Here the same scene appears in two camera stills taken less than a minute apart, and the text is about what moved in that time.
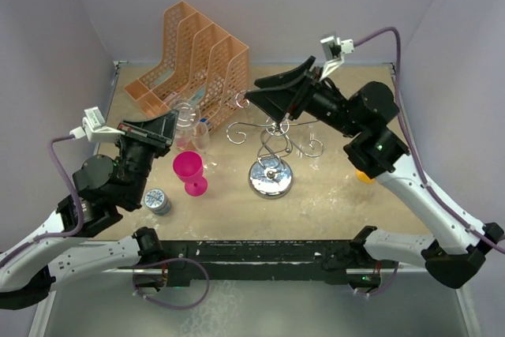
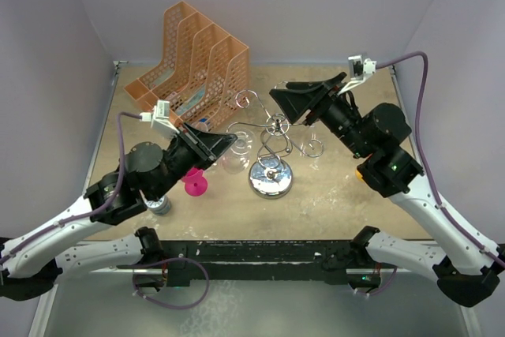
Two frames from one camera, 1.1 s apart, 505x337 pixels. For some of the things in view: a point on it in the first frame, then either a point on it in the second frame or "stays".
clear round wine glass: [188, 115] → [237, 159]
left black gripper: [157, 132] → [205, 146]
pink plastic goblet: [188, 166] stays
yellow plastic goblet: [363, 177] stays
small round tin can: [157, 200] stays
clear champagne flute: [311, 147] stays
